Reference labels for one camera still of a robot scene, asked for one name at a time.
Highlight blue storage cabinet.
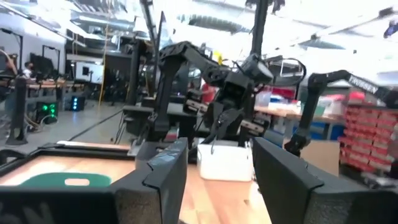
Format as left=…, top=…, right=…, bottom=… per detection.
left=292, top=121, right=345, bottom=141

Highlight clear plastic container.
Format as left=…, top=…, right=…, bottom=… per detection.
left=317, top=95, right=345, bottom=118

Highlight red parts bin rack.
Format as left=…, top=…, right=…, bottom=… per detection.
left=338, top=102, right=398, bottom=174

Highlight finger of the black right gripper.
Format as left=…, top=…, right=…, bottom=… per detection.
left=204, top=107, right=244, bottom=145
left=238, top=88, right=256, bottom=147

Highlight black aluminium table frame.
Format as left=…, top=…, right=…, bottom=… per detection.
left=0, top=140, right=139, bottom=178

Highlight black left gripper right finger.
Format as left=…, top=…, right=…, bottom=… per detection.
left=251, top=136, right=398, bottom=224

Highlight person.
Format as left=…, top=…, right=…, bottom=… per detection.
left=23, top=61, right=35, bottom=78

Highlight black monitor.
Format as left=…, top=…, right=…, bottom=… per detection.
left=29, top=52, right=55, bottom=78

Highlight yellow hanging cable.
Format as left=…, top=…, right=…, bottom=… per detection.
left=98, top=18, right=110, bottom=108

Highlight brown cardboard box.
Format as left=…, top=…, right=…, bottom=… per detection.
left=300, top=139, right=341, bottom=177

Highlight teal plastic bin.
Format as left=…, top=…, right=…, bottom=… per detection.
left=20, top=172, right=113, bottom=188

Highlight black computer blue lights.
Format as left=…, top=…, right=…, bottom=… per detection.
left=70, top=95, right=86, bottom=112

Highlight black vertical post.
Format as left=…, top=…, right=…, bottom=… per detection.
left=250, top=0, right=270, bottom=57

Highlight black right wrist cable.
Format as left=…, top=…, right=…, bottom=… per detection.
left=269, top=57, right=308, bottom=88

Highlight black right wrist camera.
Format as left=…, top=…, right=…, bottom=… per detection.
left=241, top=53, right=275, bottom=84

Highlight black stand pole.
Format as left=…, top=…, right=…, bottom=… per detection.
left=5, top=76, right=29, bottom=147

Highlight white cabinet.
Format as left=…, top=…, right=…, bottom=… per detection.
left=75, top=60, right=105, bottom=84

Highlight white plastic bin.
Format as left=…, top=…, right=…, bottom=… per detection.
left=196, top=139, right=254, bottom=182

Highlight black computer green lights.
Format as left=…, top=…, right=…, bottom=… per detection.
left=35, top=101, right=59, bottom=125

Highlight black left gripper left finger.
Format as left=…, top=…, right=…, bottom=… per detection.
left=104, top=138, right=190, bottom=224

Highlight wooden workbench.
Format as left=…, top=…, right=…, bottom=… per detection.
left=253, top=105, right=346, bottom=125

